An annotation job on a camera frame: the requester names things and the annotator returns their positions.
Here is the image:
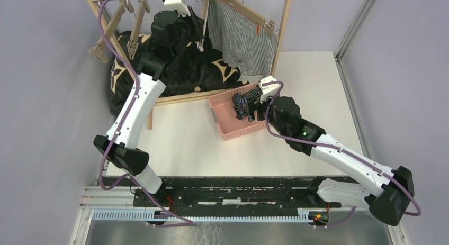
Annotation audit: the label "wooden clip hanger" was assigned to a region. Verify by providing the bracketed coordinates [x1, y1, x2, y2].
[127, 0, 150, 60]
[88, 0, 134, 63]
[214, 0, 278, 36]
[196, 0, 210, 52]

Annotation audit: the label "white slotted cable duct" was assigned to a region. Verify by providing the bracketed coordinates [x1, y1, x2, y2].
[92, 207, 330, 223]

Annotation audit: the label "navy striped underwear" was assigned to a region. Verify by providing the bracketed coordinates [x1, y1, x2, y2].
[231, 88, 262, 120]

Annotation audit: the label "black underwear cream waistband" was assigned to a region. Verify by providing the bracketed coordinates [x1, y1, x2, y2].
[184, 24, 222, 68]

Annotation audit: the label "empty wooden clip hanger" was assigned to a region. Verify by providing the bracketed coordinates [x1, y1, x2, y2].
[88, 0, 134, 63]

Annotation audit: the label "pink plastic basket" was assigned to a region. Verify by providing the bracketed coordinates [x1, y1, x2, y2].
[208, 83, 274, 141]

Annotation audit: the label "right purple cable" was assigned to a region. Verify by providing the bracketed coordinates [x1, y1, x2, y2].
[261, 80, 421, 230]

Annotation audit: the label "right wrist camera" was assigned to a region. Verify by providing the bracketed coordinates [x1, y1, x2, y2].
[258, 76, 284, 103]

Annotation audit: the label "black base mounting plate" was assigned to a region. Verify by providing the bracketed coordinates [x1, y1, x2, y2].
[132, 177, 351, 218]

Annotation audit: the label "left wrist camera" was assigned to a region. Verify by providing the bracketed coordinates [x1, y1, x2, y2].
[162, 0, 191, 17]

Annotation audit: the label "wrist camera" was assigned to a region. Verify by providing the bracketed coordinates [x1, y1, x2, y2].
[162, 0, 191, 17]
[258, 76, 284, 103]

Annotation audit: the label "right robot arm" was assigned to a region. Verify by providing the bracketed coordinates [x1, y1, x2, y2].
[243, 96, 421, 226]

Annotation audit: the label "black floral pillow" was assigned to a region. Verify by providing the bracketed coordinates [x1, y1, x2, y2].
[109, 52, 249, 116]

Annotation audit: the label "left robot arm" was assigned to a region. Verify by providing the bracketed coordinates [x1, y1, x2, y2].
[93, 11, 204, 206]

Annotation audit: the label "grey striped boxer shorts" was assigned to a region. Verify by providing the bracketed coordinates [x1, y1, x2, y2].
[207, 0, 279, 76]

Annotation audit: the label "wooden clothes rack frame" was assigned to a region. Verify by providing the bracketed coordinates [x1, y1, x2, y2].
[81, 0, 294, 130]

